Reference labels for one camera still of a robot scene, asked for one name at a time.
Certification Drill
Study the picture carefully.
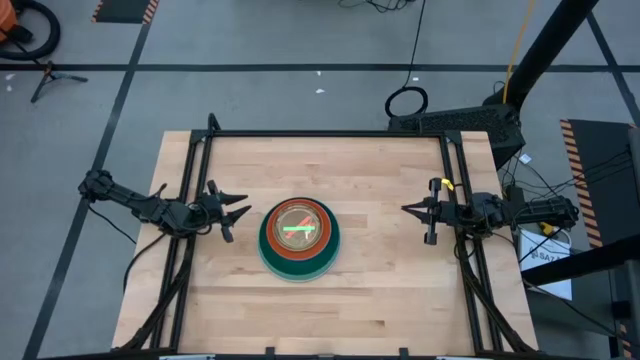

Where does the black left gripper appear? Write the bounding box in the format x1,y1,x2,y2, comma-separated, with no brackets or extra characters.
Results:
187,178,254,245

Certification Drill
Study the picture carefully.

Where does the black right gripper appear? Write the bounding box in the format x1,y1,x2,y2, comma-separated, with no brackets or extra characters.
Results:
400,177,474,247

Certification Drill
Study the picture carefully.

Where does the red transparent plate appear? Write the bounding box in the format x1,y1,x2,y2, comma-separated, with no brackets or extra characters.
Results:
273,203,326,252

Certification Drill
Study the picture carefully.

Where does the orange plastic plate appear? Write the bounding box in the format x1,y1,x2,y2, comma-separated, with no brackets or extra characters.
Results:
264,198,332,262

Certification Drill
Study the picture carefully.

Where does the dark green plastic plate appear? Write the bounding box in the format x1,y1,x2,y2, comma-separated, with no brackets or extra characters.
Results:
258,197,341,280

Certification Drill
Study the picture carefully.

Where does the white printed box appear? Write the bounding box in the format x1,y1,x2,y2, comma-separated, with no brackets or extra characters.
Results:
518,227,574,301

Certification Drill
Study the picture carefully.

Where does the black slanted beam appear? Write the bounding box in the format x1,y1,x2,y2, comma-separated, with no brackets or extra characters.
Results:
521,247,640,287

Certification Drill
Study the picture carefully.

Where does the large hazard striped black mat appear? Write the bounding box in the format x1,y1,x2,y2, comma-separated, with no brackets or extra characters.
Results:
559,118,640,250

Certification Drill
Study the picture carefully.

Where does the thick black pole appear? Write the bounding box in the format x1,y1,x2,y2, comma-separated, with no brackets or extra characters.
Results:
483,0,600,109

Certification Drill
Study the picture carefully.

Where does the black floor tripod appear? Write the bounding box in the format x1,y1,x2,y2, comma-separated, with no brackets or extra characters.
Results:
30,60,89,104

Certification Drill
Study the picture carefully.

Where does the small hazard striped black mat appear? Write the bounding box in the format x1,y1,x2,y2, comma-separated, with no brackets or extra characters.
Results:
91,0,160,25

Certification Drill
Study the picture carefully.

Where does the black coiled floor cable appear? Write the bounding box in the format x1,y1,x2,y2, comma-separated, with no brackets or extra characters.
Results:
383,0,430,119

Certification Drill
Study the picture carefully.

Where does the black aluminium table frame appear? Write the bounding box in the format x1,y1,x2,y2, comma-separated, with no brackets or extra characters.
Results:
119,113,539,354

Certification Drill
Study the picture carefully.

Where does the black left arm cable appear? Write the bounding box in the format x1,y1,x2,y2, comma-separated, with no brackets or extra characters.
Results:
87,199,171,296

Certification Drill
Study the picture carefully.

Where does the yellow hanging cable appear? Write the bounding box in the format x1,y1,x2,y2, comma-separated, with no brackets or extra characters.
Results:
502,0,537,105

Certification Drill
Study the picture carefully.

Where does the black vacuum hose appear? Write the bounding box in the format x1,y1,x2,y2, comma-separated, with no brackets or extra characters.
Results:
0,0,62,62

